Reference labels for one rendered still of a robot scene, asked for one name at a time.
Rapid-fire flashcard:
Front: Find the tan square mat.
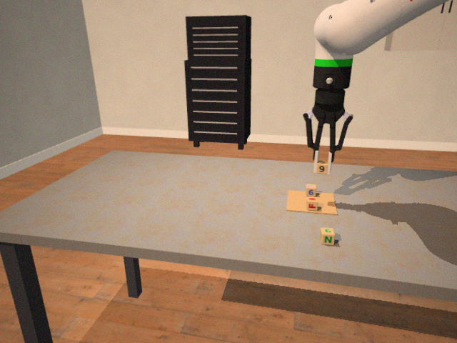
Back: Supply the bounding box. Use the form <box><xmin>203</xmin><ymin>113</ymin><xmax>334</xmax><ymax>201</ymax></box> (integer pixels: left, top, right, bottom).
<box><xmin>287</xmin><ymin>190</ymin><xmax>337</xmax><ymax>215</ymax></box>

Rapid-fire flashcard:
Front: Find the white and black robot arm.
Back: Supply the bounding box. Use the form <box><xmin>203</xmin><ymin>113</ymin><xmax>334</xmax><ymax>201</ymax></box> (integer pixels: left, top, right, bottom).
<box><xmin>313</xmin><ymin>0</ymin><xmax>449</xmax><ymax>91</ymax></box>

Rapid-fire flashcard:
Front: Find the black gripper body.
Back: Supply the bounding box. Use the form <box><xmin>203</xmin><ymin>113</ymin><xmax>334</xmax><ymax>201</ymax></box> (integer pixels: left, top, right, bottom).
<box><xmin>312</xmin><ymin>89</ymin><xmax>345</xmax><ymax>124</ymax></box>

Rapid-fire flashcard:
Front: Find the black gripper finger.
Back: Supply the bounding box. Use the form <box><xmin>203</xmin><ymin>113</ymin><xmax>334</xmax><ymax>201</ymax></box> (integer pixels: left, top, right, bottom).
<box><xmin>327</xmin><ymin>112</ymin><xmax>353</xmax><ymax>174</ymax></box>
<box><xmin>303</xmin><ymin>110</ymin><xmax>325</xmax><ymax>173</ymax></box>

